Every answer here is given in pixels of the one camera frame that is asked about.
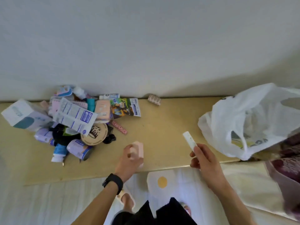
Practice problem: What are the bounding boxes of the white bottle with pink cap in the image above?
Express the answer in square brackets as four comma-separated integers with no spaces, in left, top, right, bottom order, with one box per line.
[72,86,91,100]

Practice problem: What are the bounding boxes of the white blue bottle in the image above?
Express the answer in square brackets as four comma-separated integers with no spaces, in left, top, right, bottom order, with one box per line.
[98,93,120,100]

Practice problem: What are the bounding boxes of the peach sachet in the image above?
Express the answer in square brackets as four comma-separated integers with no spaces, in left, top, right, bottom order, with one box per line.
[94,99,111,123]

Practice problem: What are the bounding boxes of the pink dotted tube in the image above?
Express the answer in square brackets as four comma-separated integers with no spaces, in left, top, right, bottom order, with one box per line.
[111,120,128,136]

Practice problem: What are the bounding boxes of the colourful picture packet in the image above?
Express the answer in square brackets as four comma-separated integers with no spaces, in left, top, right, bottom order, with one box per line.
[109,97,142,119]

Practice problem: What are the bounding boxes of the cream spotted slipper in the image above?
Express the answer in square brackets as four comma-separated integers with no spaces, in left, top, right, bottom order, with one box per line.
[115,188,136,213]
[179,201,192,217]

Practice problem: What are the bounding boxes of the white box with teal circle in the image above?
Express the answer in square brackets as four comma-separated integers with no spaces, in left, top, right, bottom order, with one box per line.
[1,98,54,132]

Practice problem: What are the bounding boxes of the black pouch with green label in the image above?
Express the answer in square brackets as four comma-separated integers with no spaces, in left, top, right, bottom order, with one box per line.
[48,124,83,147]

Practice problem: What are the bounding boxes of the blue tube with white cap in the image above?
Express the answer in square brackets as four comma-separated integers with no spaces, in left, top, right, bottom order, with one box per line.
[51,143,69,163]

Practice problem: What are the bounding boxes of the person's left hand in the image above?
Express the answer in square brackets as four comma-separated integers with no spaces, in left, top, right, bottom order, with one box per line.
[114,144,144,183]

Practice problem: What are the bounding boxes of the teal bottle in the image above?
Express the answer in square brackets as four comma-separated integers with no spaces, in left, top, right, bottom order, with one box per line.
[86,98,96,113]

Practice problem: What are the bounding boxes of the small black accessory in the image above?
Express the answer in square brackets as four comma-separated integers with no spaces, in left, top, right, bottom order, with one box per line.
[102,124,117,145]

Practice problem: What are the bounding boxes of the person's left forearm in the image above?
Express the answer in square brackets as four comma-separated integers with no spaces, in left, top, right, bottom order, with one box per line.
[71,182,122,225]

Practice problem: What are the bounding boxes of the lilac white can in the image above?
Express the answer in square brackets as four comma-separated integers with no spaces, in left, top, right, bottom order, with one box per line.
[33,127,56,146]
[66,139,93,161]

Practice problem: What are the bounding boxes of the blue white blister pack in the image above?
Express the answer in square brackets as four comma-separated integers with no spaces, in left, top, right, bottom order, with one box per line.
[56,85,73,98]

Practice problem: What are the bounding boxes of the person's right hand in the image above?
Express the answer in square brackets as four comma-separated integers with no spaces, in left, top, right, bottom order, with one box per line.
[189,143,229,193]

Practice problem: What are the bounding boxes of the cream spotted left slipper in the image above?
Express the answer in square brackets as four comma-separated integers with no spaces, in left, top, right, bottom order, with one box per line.
[115,188,136,213]

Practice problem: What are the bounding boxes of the light wooden cabinet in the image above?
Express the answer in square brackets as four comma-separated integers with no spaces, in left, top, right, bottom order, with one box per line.
[0,96,242,186]

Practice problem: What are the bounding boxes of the white plastic bag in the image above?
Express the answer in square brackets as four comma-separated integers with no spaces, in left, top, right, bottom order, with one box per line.
[197,82,300,161]

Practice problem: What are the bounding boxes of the pink oval case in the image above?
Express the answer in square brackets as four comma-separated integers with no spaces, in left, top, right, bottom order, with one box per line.
[129,141,144,168]

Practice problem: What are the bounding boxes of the cream spotted right slipper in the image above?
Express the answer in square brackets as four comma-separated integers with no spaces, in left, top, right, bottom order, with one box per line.
[179,201,192,217]

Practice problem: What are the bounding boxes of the person's right forearm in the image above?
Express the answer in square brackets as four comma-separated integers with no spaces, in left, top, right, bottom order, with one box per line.
[211,182,258,225]

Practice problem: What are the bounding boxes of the black smartwatch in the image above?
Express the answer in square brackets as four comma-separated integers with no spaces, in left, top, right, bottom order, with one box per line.
[102,173,124,195]

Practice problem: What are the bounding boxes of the small white tube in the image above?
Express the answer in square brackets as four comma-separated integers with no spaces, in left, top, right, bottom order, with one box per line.
[182,131,198,152]

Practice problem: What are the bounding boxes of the pink soft pack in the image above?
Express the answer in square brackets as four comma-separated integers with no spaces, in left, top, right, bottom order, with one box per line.
[48,98,88,118]

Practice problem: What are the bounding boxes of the cream and purple curtain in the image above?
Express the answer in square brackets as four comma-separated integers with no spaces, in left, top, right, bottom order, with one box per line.
[220,128,300,222]

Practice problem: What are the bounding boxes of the white blue printed packet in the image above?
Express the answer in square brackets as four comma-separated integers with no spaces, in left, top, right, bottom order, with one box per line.
[52,97,98,137]

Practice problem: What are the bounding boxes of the person's left leg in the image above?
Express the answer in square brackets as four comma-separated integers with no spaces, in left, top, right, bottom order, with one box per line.
[122,194,134,211]

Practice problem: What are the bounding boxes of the black shorts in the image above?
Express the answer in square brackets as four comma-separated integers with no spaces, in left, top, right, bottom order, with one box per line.
[110,197,198,225]

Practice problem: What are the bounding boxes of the beige hair claw clip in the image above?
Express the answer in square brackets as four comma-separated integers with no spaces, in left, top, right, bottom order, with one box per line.
[147,94,162,106]

